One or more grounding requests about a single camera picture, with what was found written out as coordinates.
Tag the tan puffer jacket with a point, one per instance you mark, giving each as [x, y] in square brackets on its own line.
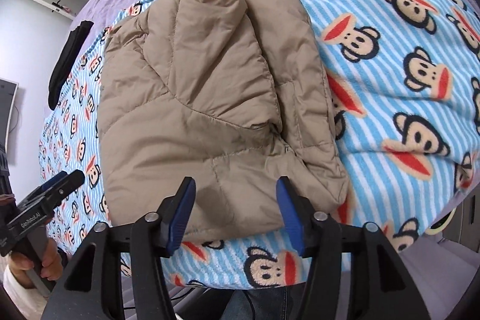
[231, 93]

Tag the blue jeans leg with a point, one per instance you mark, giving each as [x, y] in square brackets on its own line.
[268, 303]

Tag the black folded garment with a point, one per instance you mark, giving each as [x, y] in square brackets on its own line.
[68, 56]

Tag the white sleeve cuff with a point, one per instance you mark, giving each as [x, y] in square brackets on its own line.
[28, 301]

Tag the blue striped monkey blanket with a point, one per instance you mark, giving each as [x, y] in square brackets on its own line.
[404, 79]

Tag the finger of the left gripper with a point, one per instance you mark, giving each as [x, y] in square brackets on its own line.
[53, 181]
[53, 198]

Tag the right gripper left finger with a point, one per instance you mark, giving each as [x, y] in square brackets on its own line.
[91, 285]

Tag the wall mounted monitor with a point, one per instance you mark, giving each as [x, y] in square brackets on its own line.
[8, 90]

